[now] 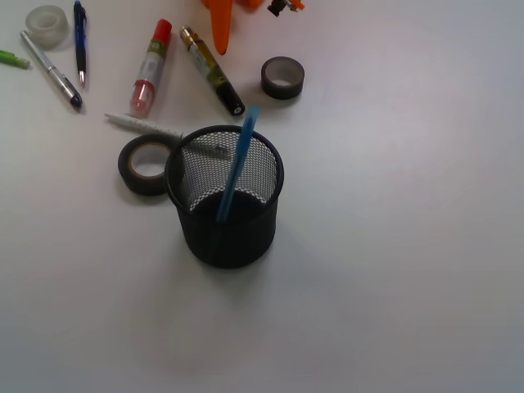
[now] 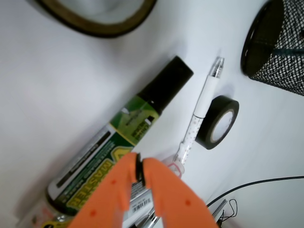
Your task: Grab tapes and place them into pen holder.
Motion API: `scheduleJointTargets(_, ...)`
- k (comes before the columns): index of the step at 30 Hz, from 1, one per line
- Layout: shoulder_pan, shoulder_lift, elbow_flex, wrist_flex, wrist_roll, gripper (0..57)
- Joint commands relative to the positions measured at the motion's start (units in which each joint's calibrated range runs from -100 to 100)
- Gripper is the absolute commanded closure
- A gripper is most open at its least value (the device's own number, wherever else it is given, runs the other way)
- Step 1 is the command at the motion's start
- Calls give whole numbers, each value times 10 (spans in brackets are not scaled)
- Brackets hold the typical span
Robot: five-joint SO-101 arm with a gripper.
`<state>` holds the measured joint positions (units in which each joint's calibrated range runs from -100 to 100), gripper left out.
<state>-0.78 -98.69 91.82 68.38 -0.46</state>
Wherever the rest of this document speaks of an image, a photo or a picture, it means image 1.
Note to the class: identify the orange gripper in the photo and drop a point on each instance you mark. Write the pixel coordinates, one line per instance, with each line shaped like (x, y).
(221, 16)

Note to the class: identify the small black tape roll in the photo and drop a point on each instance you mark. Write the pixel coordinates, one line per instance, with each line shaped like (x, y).
(282, 77)

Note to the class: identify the large black tape roll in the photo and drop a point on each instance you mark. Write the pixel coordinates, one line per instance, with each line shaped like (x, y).
(142, 163)

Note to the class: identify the clear tape roll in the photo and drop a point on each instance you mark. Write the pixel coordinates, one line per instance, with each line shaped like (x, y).
(47, 26)

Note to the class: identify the white pen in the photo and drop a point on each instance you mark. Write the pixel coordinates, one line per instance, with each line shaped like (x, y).
(150, 127)

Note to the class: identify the blue pen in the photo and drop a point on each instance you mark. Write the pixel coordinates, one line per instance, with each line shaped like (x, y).
(80, 21)

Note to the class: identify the black mesh pen holder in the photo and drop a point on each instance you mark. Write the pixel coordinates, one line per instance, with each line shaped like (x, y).
(196, 176)

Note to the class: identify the silver pen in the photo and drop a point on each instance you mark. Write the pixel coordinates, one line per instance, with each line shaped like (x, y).
(62, 83)

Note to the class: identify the green pen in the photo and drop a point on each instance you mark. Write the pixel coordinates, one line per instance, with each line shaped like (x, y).
(11, 59)

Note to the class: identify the yellow black marker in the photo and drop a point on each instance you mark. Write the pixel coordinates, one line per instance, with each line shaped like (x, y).
(211, 71)

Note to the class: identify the blue plastic stick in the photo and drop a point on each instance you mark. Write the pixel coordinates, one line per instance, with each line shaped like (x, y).
(242, 148)

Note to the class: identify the red cap marker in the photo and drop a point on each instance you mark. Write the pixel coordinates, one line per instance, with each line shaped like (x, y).
(147, 82)

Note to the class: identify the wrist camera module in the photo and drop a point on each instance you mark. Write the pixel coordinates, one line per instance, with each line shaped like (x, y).
(277, 6)

